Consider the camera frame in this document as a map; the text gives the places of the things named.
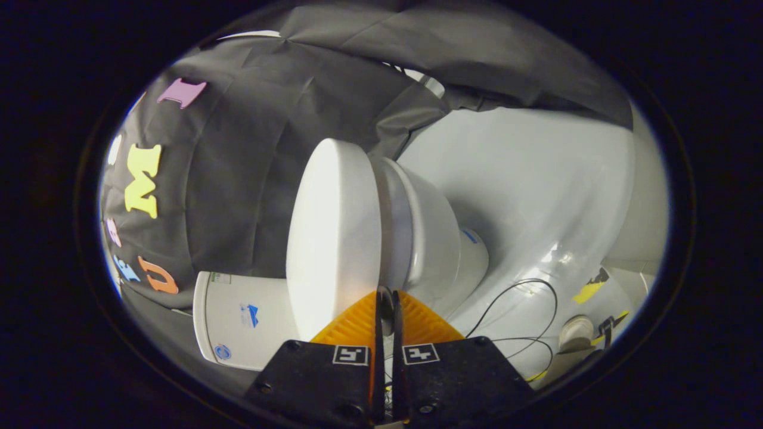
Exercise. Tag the white toilet bowl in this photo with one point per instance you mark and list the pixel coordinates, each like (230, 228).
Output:
(432, 238)

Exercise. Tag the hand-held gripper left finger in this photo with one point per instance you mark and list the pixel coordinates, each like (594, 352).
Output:
(316, 381)

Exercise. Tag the black backdrop cloth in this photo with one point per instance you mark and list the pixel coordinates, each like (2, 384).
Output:
(238, 179)

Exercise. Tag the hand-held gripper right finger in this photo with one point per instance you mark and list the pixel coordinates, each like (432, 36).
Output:
(453, 375)

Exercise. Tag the yellow floor tape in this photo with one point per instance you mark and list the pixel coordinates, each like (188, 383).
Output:
(590, 289)

